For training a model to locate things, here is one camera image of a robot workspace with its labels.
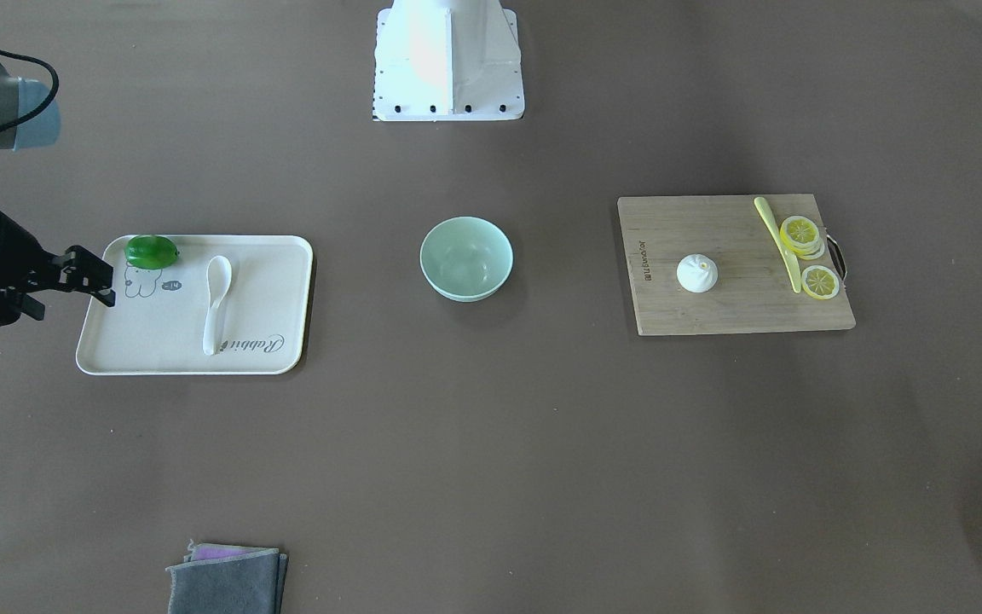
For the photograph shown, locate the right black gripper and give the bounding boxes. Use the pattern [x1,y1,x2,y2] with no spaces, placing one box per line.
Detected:
[0,212,116,327]

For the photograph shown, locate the cream rabbit serving tray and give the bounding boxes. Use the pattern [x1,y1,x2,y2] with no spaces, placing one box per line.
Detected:
[75,235,315,376]

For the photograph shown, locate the light green ceramic bowl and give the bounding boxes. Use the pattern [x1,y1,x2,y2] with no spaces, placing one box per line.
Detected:
[419,217,515,303]

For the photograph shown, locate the white steamed bun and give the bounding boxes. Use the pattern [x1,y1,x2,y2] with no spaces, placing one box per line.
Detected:
[677,253,719,294]

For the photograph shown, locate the lemon slice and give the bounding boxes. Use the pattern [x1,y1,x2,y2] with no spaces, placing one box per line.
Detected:
[801,265,842,300]

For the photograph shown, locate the wooden cutting board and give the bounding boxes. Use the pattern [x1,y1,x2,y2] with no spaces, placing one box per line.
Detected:
[616,195,856,337]

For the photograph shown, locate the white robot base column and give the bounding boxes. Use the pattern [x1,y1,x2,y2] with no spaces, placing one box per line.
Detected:
[372,1,526,122]

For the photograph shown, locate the white ceramic spoon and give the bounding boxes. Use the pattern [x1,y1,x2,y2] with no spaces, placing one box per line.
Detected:
[201,255,233,355]

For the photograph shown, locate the yellow plastic knife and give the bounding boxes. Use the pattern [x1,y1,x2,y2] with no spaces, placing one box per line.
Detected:
[754,197,802,294]

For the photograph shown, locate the stacked lemon slices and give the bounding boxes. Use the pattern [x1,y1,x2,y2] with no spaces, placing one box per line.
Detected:
[779,215,826,261]

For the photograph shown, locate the folded grey cloth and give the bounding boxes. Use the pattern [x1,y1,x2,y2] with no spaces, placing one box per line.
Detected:
[166,541,288,613]

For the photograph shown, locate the green lime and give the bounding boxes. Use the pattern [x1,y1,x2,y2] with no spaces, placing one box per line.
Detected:
[124,235,179,269]

